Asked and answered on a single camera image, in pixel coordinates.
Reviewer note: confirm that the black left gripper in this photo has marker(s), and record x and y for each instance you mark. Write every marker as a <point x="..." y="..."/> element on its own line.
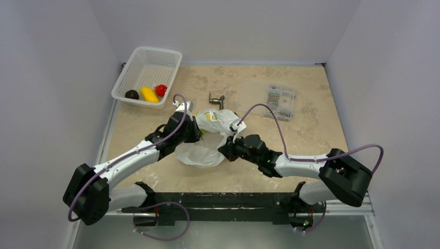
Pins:
<point x="196" y="133"/>

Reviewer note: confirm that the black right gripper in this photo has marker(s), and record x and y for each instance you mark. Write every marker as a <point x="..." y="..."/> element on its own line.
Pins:
<point x="228" y="150"/>

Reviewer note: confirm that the white plastic shopping bag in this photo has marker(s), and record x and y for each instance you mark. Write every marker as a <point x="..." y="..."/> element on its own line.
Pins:
<point x="204" y="154"/>

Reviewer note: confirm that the red fake fruit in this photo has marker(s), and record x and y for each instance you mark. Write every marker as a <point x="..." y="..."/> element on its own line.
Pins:
<point x="161" y="90"/>

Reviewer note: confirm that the yellow fake fruit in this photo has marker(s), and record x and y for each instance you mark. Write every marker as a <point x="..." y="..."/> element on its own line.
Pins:
<point x="149" y="95"/>

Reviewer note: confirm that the dark brown fake fruit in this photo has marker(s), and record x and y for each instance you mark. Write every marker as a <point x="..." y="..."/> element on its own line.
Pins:
<point x="132" y="94"/>

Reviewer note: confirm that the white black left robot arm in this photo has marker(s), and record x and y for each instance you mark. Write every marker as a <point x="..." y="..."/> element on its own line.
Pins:
<point x="88" y="194"/>

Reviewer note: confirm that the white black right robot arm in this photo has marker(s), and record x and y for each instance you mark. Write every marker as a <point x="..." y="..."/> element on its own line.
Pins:
<point x="337" y="176"/>

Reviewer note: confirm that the grey metal clamp lever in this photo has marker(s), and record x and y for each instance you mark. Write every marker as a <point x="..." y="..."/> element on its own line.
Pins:
<point x="219" y="101"/>

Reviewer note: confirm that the clear plastic screw organizer box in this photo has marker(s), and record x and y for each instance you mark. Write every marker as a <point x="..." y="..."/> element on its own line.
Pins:
<point x="276" y="95"/>

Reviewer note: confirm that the white plastic perforated basket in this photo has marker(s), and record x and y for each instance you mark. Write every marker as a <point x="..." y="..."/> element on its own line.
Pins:
<point x="147" y="67"/>

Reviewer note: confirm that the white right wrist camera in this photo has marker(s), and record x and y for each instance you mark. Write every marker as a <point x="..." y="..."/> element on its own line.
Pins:
<point x="237" y="127"/>

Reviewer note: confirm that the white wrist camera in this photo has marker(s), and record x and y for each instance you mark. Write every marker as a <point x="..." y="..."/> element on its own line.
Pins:
<point x="185" y="107"/>
<point x="237" y="127"/>

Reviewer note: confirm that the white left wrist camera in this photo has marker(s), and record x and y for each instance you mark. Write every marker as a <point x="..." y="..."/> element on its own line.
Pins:
<point x="185" y="107"/>

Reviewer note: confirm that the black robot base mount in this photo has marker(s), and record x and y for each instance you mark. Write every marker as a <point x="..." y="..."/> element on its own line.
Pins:
<point x="278" y="208"/>

